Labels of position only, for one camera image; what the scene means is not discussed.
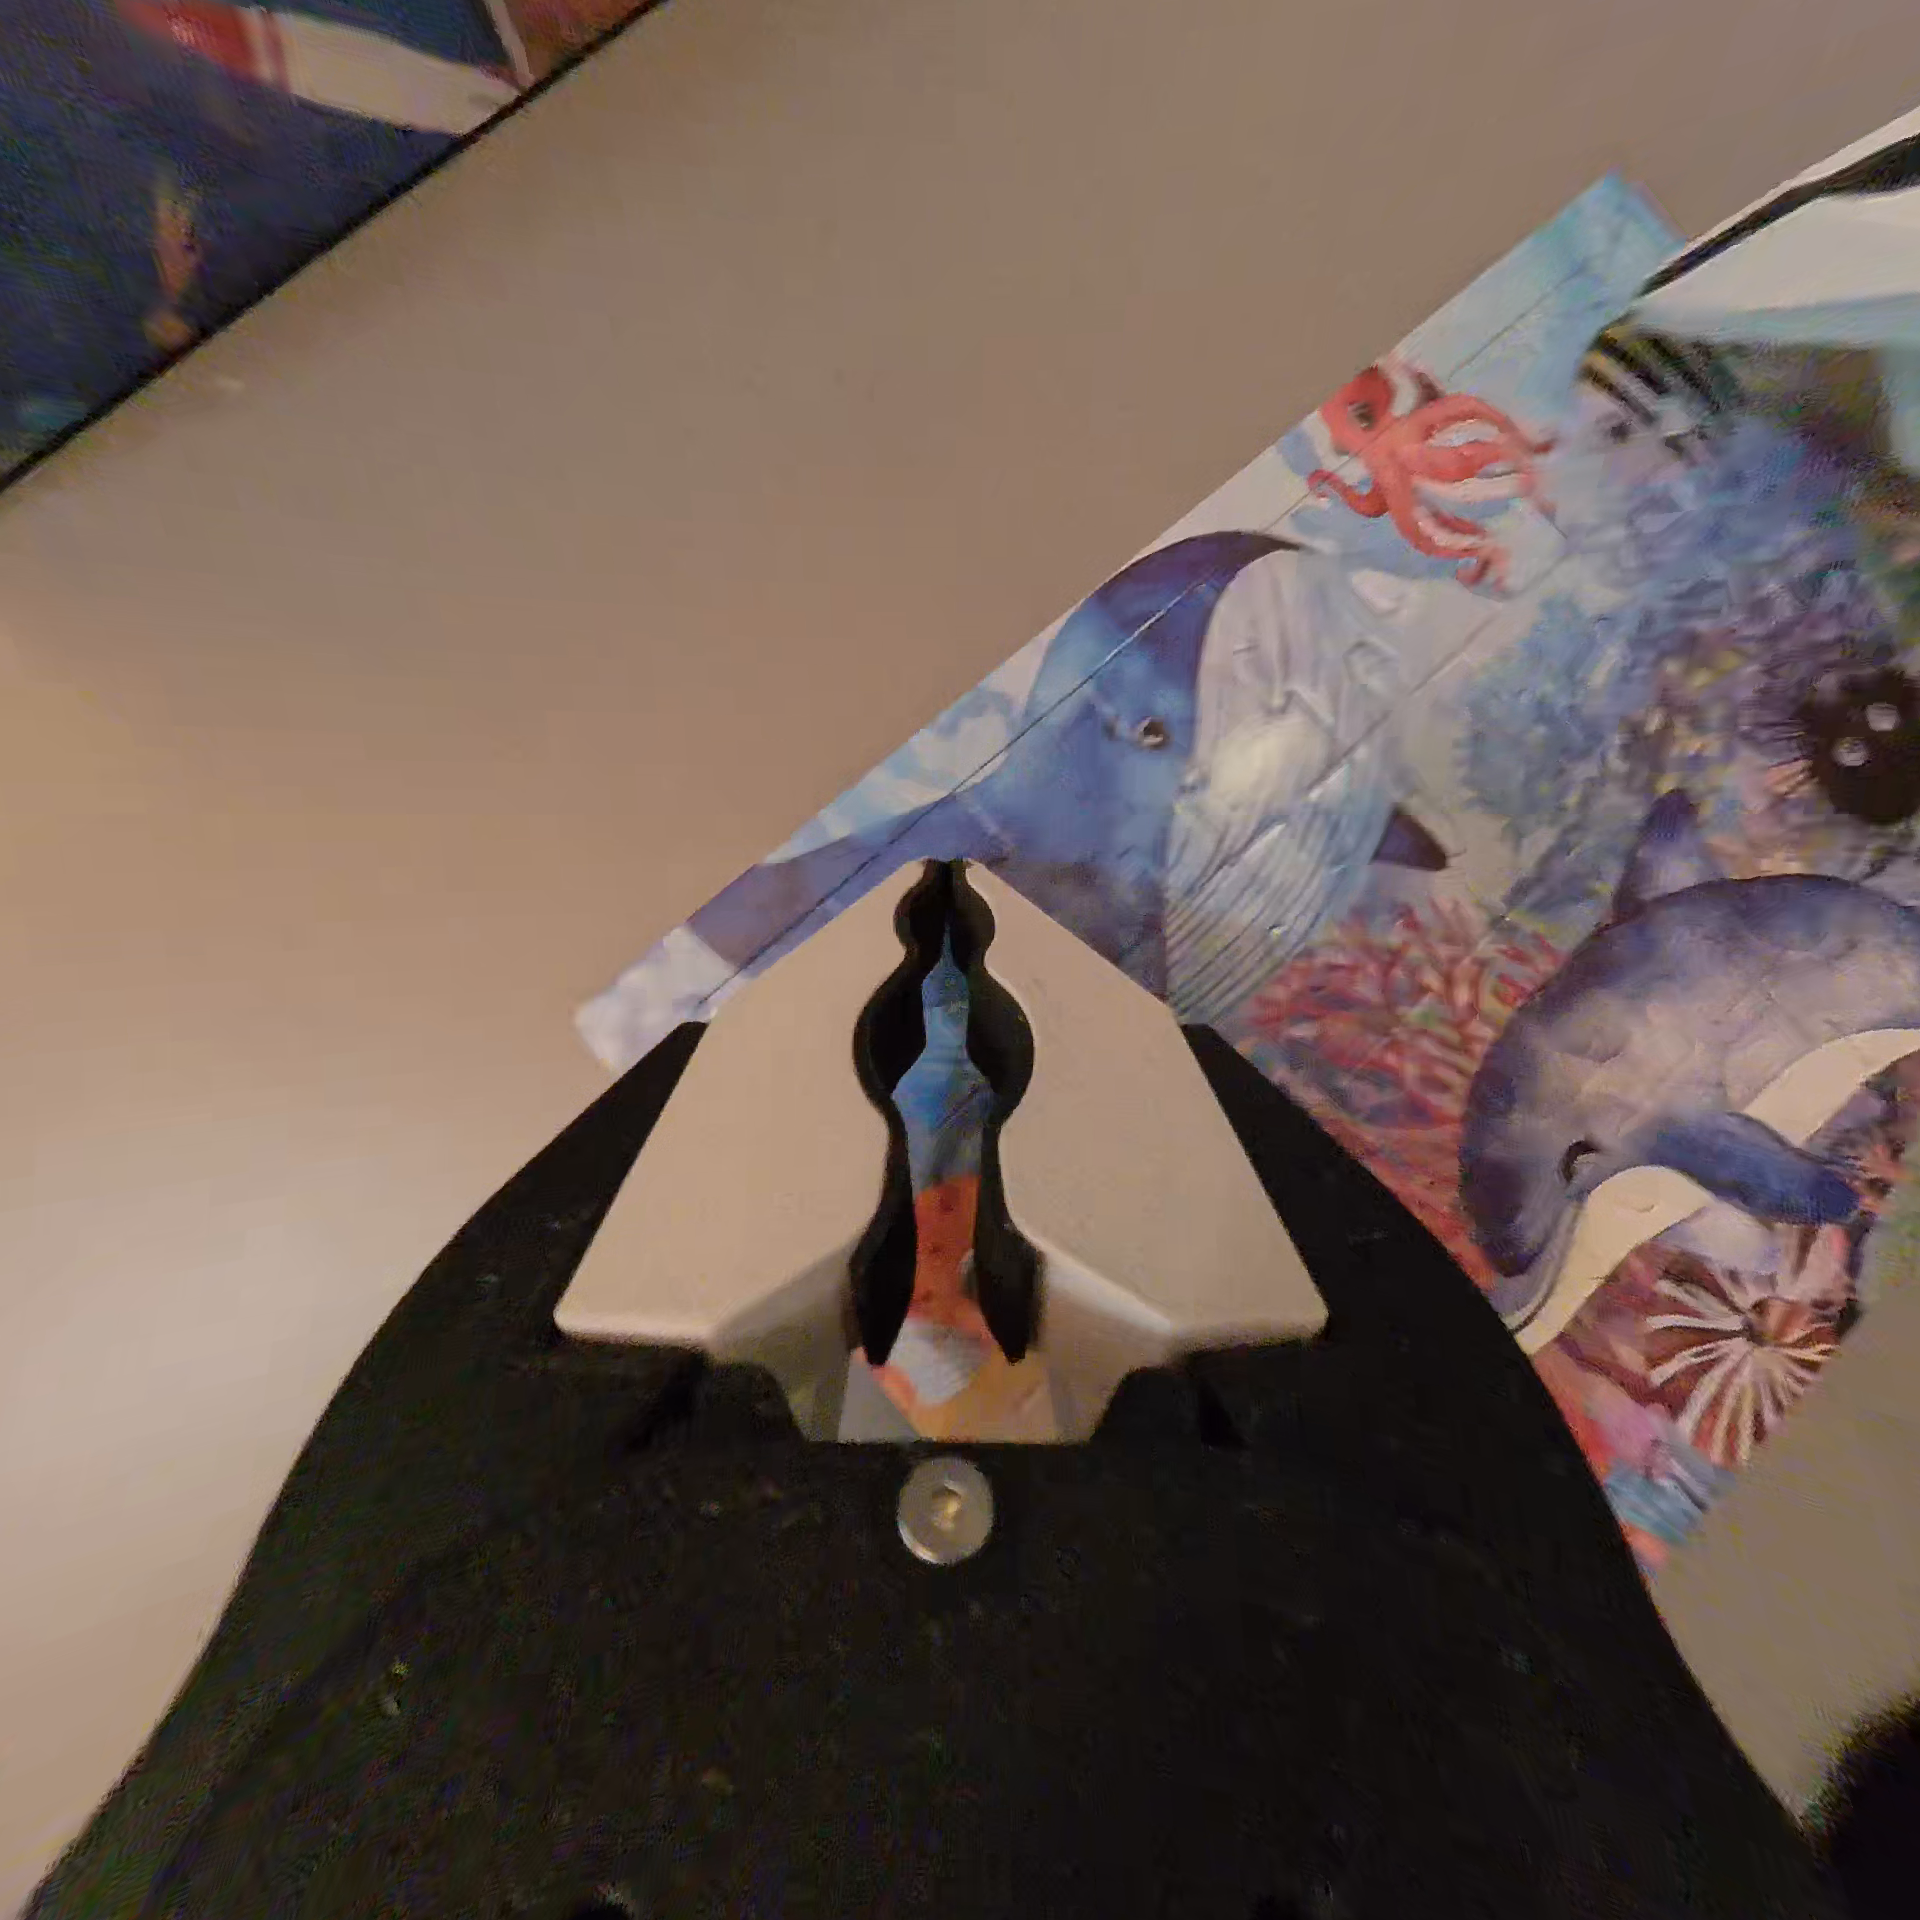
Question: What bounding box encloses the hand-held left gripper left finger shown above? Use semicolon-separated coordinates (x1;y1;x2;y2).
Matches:
551;860;953;1419

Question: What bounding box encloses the assembled sea jigsaw puzzle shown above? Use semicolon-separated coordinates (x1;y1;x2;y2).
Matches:
575;169;1920;1579

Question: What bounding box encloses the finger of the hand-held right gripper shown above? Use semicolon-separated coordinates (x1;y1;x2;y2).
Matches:
1624;182;1920;361
1634;105;1920;296

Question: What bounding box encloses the illustrated puzzle box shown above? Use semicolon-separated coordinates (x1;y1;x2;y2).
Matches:
0;0;673;492

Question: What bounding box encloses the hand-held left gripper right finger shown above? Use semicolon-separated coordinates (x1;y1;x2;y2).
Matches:
956;862;1336;1427

